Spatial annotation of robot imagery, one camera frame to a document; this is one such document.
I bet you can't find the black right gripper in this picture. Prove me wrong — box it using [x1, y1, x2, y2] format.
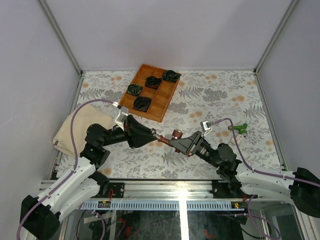
[168, 130, 221, 168]

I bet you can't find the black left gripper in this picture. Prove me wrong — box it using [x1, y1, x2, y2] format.
[102, 116, 159, 150]

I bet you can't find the brown water faucet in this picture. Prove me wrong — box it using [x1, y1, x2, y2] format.
[157, 128, 183, 147]

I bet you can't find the chrome threaded pipe nipple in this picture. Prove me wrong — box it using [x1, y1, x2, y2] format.
[150, 128, 160, 140]

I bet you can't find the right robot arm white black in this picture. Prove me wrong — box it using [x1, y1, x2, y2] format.
[168, 131, 320, 218]

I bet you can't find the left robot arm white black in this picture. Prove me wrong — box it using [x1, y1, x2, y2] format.
[19, 114, 157, 240]

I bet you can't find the green water faucet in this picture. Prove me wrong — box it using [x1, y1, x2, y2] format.
[228, 123, 248, 138]

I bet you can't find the white pipe fitting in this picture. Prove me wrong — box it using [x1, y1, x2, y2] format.
[229, 134, 245, 146]

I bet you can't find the beige folded cloth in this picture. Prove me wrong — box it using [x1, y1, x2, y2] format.
[52, 104, 115, 157]

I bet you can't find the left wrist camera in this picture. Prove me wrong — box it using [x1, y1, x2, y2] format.
[114, 110, 129, 131]

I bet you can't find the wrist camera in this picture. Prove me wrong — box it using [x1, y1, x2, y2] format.
[114, 110, 129, 131]
[200, 121, 213, 137]

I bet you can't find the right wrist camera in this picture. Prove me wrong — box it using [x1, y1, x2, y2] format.
[200, 121, 213, 137]

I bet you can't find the black rolled strap bottom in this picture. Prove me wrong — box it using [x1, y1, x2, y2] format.
[133, 96, 153, 112]

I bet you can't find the black green rolled strap left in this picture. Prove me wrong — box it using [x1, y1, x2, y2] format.
[126, 83, 144, 97]

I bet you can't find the black rolled strap upper middle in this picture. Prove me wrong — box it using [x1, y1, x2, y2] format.
[145, 75, 163, 89]

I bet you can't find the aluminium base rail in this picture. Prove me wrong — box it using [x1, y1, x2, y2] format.
[41, 178, 307, 201]

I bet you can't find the black rolled strap top right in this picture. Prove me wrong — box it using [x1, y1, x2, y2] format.
[162, 69, 182, 83]

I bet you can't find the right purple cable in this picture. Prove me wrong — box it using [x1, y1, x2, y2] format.
[209, 118, 320, 238]

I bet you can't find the purple cable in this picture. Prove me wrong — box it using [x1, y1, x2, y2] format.
[16, 99, 123, 240]
[209, 118, 320, 238]

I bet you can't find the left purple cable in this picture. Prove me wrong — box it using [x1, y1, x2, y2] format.
[16, 99, 123, 240]

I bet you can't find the white slotted cable duct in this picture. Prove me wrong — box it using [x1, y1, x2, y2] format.
[81, 199, 244, 211]

